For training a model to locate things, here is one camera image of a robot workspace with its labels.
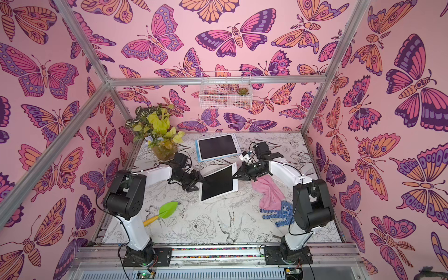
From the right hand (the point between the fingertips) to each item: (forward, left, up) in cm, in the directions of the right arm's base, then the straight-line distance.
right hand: (235, 175), depth 84 cm
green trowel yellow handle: (-12, +34, -14) cm, 39 cm away
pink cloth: (-6, -18, -10) cm, 22 cm away
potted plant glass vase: (+24, +44, +11) cm, 51 cm away
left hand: (+2, +16, -11) cm, 19 cm away
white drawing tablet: (+2, +9, -12) cm, 15 cm away
